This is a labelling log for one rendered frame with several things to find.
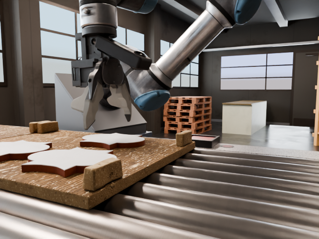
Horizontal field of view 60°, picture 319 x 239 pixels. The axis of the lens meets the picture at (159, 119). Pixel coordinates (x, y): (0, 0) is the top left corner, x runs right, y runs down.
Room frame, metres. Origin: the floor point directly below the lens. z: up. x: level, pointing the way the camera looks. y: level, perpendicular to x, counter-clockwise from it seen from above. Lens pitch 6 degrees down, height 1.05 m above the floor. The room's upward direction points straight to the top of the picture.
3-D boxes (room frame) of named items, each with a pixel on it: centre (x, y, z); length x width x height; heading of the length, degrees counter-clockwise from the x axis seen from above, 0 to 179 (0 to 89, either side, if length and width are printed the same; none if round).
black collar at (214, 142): (0.67, -0.10, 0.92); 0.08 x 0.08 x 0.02; 64
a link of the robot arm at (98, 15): (0.59, 0.13, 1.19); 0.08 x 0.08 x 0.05
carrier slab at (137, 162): (0.53, 0.18, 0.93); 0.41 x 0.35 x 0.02; 64
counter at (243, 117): (7.43, -2.34, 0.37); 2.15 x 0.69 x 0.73; 150
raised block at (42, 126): (0.73, 0.30, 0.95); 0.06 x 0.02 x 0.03; 154
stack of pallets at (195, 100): (7.00, -0.74, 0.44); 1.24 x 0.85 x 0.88; 150
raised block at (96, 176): (0.32, 0.07, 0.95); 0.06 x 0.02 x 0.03; 154
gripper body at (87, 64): (0.59, 0.13, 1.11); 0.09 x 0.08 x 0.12; 64
